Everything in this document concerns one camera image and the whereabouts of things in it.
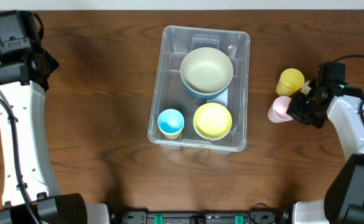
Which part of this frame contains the grey bowl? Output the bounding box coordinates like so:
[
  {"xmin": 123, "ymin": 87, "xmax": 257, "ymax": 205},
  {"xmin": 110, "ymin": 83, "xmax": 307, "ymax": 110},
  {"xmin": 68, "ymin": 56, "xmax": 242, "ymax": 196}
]
[{"xmin": 197, "ymin": 132, "xmax": 228, "ymax": 141}]

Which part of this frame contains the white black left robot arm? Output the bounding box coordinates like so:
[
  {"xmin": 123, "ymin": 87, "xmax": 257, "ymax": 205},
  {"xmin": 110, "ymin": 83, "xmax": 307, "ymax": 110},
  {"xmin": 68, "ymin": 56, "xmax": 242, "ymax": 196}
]
[{"xmin": 0, "ymin": 27, "xmax": 112, "ymax": 223}]

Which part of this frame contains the yellow cup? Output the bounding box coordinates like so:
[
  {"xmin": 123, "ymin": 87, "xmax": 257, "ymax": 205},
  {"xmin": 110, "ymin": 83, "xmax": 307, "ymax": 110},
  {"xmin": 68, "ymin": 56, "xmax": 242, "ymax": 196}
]
[
  {"xmin": 163, "ymin": 131, "xmax": 182, "ymax": 139},
  {"xmin": 276, "ymin": 68, "xmax": 305, "ymax": 96}
]

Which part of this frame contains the cream white cup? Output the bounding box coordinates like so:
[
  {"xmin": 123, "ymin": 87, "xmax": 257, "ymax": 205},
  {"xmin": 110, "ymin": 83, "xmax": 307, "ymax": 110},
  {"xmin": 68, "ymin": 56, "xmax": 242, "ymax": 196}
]
[{"xmin": 300, "ymin": 80, "xmax": 311, "ymax": 95}]

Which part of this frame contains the clear plastic storage container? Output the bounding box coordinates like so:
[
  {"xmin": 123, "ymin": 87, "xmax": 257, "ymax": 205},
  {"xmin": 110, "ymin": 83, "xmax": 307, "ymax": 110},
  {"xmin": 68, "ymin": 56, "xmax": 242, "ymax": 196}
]
[{"xmin": 147, "ymin": 26, "xmax": 250, "ymax": 152}]

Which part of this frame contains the yellow bowl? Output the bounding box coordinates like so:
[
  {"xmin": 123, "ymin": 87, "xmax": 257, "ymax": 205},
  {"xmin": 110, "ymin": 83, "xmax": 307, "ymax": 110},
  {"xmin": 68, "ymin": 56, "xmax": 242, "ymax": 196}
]
[{"xmin": 193, "ymin": 103, "xmax": 233, "ymax": 134}]

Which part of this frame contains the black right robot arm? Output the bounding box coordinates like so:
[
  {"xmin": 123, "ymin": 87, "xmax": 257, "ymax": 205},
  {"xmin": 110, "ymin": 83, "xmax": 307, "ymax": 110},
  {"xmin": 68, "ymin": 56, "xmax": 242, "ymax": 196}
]
[{"xmin": 287, "ymin": 85, "xmax": 364, "ymax": 223}]

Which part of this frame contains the white paper label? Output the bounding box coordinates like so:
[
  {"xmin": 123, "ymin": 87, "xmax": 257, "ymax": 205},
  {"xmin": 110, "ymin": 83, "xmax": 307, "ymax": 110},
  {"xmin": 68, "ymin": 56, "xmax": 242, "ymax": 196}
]
[{"xmin": 207, "ymin": 88, "xmax": 228, "ymax": 108}]

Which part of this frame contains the light blue cup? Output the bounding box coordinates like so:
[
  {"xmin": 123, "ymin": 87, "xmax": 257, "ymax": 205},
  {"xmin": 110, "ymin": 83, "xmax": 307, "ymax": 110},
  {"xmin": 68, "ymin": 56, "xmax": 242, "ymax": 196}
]
[{"xmin": 157, "ymin": 109, "xmax": 185, "ymax": 136}]

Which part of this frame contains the cream beige bowl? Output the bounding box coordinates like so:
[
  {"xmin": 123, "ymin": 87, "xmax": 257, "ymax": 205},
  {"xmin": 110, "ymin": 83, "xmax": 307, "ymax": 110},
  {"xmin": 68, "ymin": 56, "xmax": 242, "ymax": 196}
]
[{"xmin": 180, "ymin": 47, "xmax": 234, "ymax": 82}]

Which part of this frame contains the pink cup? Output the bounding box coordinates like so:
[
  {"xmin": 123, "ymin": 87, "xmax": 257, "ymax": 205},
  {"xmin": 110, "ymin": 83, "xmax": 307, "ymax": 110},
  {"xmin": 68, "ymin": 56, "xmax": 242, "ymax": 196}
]
[{"xmin": 268, "ymin": 96, "xmax": 293, "ymax": 123}]

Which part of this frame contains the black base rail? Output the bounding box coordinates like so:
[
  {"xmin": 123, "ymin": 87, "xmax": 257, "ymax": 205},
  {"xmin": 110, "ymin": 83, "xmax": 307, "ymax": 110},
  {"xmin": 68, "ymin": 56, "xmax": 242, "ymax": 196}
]
[{"xmin": 119, "ymin": 209, "xmax": 288, "ymax": 224}]

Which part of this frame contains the blue bowl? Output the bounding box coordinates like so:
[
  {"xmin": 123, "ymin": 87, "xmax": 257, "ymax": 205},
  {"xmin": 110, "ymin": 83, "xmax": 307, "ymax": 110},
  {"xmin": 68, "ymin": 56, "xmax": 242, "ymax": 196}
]
[
  {"xmin": 182, "ymin": 80, "xmax": 231, "ymax": 95},
  {"xmin": 187, "ymin": 90, "xmax": 227, "ymax": 100}
]

